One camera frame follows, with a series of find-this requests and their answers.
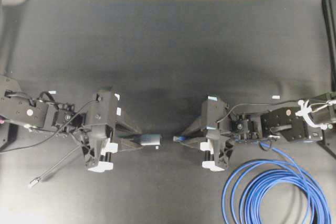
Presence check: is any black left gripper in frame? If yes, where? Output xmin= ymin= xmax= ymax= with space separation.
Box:
xmin=84 ymin=88 xmax=143 ymax=173

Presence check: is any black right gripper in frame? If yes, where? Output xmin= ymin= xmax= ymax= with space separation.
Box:
xmin=177 ymin=95 xmax=234 ymax=172

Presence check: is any black USB LAN hub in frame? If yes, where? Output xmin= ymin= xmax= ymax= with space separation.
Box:
xmin=134 ymin=134 xmax=162 ymax=150

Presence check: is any blue LAN cable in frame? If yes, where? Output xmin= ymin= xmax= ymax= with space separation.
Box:
xmin=172 ymin=134 xmax=336 ymax=224

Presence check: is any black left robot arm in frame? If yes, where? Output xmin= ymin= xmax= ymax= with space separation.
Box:
xmin=1 ymin=76 xmax=142 ymax=173

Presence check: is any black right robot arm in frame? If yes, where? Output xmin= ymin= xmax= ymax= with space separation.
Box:
xmin=173 ymin=92 xmax=335 ymax=172

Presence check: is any black mat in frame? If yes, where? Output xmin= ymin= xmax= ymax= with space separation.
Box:
xmin=1 ymin=0 xmax=331 ymax=223

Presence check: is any black hub USB cable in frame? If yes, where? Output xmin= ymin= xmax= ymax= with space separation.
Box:
xmin=28 ymin=145 xmax=87 ymax=188

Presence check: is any black aluminium frame rail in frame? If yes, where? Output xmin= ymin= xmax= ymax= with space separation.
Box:
xmin=321 ymin=0 xmax=336 ymax=146

